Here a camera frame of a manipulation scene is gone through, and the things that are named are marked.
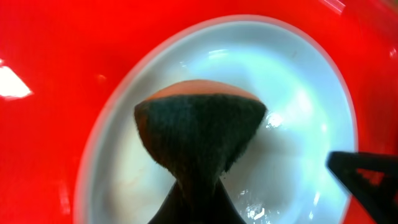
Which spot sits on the green and orange sponge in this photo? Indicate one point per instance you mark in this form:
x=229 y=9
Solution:
x=197 y=129

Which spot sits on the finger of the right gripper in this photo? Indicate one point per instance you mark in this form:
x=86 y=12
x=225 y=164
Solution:
x=371 y=179

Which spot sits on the red plastic tray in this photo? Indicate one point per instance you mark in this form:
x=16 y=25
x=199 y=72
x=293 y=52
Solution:
x=73 y=54

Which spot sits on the light blue plate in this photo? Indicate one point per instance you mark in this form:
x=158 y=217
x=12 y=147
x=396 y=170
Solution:
x=282 y=177

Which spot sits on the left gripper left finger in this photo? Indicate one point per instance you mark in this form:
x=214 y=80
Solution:
x=173 y=209

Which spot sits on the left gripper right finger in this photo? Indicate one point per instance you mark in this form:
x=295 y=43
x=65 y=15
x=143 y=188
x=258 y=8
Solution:
x=222 y=208

